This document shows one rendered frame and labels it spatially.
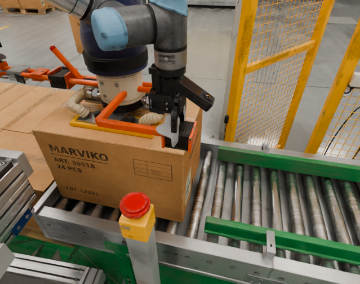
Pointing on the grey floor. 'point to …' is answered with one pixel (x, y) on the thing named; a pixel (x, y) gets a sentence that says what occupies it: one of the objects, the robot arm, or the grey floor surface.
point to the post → (142, 247)
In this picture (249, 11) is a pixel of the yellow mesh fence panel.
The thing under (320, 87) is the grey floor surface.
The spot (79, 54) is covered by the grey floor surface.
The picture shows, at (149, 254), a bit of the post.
